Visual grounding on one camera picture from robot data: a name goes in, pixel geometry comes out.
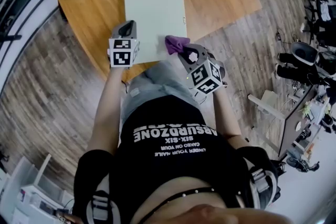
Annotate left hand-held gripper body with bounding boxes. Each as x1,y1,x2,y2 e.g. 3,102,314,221
109,38,141,68

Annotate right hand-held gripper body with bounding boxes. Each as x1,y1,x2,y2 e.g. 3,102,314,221
186,51,227,95

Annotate purple cloth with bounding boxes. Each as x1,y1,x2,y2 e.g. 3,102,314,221
164,35,191,55

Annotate white rectangular board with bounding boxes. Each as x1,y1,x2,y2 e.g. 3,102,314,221
123,0,188,65

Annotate person's right forearm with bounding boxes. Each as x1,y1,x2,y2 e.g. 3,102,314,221
209,86,250,150

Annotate person's left forearm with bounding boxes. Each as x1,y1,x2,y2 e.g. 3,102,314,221
86,67,124,155

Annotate light gray shorts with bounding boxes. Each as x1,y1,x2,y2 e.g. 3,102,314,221
122,62,208,124

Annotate black printed t-shirt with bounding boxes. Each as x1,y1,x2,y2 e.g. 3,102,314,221
73,94,281,224

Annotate dark desk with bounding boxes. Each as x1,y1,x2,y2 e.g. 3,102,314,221
278,83,331,158

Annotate small potted plant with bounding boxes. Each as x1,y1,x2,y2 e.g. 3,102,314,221
301,101,313,119

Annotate black metal railing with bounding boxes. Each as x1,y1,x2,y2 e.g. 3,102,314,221
0,0,60,95

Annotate person's neck and chin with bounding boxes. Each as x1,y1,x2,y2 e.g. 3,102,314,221
131,177,289,224

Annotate black office chair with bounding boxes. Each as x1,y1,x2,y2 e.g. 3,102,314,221
286,156,321,173
301,0,336,48

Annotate white shelf unit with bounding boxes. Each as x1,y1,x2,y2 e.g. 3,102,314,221
0,153,76,224

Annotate white desk frame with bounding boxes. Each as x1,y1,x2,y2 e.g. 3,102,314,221
248,89,287,120

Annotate black floor cable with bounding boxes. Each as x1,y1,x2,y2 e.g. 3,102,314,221
275,28,289,42

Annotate black studded strap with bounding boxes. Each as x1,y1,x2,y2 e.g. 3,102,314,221
139,186,242,224

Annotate gray shoulder strap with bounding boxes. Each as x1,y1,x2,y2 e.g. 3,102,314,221
85,190,113,224
249,167,278,210

